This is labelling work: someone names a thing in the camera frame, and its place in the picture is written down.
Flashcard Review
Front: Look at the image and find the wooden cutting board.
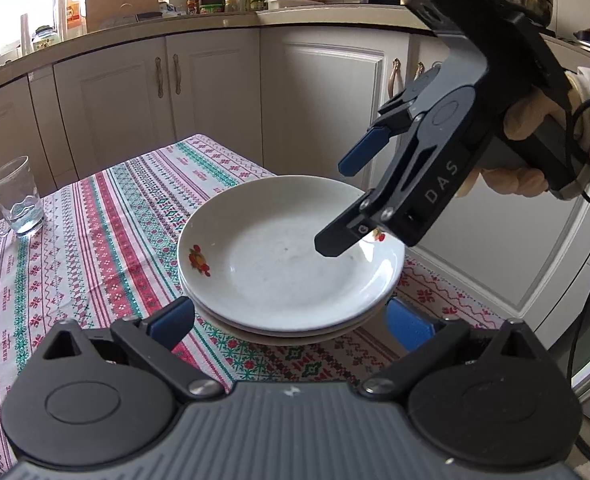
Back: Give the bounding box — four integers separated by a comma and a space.
84, 0, 159, 34

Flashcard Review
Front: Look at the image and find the patterned striped tablecloth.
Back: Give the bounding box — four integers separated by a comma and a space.
0, 133, 506, 480

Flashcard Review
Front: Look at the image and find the orange label bottle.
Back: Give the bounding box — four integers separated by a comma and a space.
64, 0, 85, 36

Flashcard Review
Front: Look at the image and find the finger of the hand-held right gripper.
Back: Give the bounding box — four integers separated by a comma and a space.
338, 66, 446, 177
314, 110, 446, 259

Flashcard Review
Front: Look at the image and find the clear glass mug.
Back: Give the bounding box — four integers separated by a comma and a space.
0, 156, 46, 238

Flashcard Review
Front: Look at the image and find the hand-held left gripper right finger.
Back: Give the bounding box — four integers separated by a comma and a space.
360, 299, 538, 403

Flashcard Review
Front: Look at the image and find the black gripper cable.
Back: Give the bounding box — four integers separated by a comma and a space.
564, 96, 590, 467

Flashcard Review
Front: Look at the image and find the person's right hand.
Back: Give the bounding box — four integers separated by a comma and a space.
481, 72, 582, 199

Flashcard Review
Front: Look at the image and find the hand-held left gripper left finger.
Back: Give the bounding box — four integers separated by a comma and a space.
40, 297, 226, 403

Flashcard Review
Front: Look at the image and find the white plastic tray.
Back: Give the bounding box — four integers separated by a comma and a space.
266, 0, 326, 11

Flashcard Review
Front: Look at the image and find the glass storage jar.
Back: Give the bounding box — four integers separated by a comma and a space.
31, 25, 59, 52

